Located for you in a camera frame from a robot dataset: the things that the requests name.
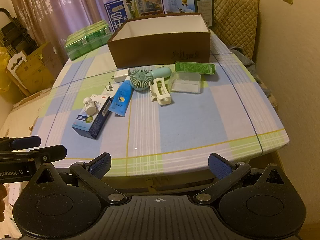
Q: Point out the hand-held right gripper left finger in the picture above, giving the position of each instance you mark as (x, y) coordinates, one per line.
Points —
(100, 166)

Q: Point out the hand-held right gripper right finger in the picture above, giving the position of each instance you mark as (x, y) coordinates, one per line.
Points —
(220, 166)

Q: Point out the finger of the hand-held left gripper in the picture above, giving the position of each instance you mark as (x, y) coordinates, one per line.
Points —
(53, 152)
(25, 142)

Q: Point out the blue and white medicine box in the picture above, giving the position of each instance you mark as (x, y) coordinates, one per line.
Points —
(86, 125)

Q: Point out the white pill bottle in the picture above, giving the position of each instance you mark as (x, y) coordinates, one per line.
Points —
(90, 106)

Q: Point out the blue tube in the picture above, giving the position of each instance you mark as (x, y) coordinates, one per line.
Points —
(121, 98)

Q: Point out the white plug charger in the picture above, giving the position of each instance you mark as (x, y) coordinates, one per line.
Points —
(121, 76)
(111, 90)

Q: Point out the clear plastic container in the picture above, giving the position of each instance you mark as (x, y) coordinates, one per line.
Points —
(185, 83)

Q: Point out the white hair claw clip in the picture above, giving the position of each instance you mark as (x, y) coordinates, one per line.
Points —
(161, 92)

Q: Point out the mint handheld fan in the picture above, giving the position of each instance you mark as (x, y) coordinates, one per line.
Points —
(140, 79)

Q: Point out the green and white packet box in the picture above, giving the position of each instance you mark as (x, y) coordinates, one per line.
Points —
(195, 68)

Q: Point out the brown cardboard box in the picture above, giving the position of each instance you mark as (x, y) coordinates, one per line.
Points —
(160, 47)

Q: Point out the person's left hand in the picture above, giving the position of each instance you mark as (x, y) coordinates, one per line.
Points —
(2, 197)

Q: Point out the yellow plastic bag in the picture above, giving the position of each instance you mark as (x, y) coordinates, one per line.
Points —
(3, 75)

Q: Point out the brown shipping carton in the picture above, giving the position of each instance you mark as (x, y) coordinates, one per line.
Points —
(37, 67)

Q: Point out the grey cloth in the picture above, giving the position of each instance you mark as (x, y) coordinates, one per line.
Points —
(246, 60)

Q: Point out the green wrapped carton pack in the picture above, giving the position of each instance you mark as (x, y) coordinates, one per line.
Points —
(82, 42)

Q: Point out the pink curtain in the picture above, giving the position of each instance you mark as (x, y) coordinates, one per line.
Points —
(62, 7)

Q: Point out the beige quilted chair cover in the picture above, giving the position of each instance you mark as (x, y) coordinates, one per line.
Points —
(235, 17)

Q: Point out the light blue milk carton box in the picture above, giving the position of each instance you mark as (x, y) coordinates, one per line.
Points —
(180, 1)

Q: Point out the black folding frame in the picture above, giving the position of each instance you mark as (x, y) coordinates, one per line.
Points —
(17, 32)

